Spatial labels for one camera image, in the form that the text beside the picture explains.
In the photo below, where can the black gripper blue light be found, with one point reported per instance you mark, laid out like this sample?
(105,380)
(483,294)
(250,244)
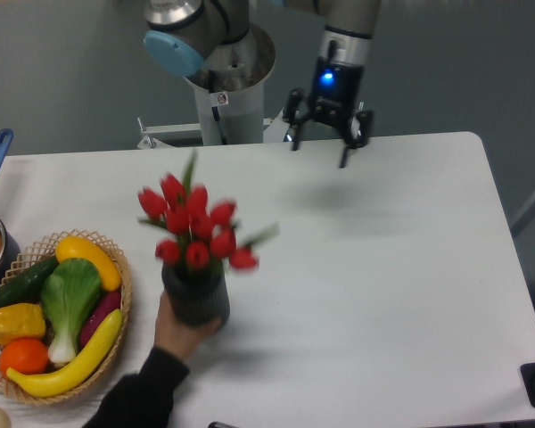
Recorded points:
(331,101)

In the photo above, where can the red tulip bouquet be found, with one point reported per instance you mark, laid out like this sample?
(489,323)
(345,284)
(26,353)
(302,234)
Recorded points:
(202,238)

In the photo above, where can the dark grey ribbed vase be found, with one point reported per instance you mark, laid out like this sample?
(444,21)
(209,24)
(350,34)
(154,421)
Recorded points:
(200,303)

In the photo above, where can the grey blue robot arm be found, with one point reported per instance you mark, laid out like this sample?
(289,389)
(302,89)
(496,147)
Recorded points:
(183,34)

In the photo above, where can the black sleeved forearm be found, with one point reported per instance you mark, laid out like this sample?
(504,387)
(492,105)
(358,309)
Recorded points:
(144,399)

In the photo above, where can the person's bare hand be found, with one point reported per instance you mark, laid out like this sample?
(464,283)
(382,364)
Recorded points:
(175,337)

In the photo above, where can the purple eggplant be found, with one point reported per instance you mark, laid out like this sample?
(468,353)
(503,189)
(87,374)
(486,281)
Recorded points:
(106,305)

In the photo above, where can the green bok choy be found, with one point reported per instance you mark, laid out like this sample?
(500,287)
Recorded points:
(68,296)

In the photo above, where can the black object bottom edge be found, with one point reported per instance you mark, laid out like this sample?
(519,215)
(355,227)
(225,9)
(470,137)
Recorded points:
(220,424)

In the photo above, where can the woven wicker basket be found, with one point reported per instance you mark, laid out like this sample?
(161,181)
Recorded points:
(43,250)

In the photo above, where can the green cucumber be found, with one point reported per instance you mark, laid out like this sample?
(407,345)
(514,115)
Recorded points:
(27,285)

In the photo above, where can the yellow banana squash lower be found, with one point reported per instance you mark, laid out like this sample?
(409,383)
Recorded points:
(44,386)

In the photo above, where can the yellow bell pepper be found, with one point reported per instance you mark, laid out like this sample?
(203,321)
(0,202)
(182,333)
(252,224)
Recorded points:
(21,320)

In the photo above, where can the orange fruit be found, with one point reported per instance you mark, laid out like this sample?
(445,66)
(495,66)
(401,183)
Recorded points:
(27,356)

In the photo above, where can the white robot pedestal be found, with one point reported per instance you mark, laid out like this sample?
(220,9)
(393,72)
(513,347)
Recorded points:
(229,89)

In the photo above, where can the white base bracket left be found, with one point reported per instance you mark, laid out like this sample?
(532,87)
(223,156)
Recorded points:
(165,136)

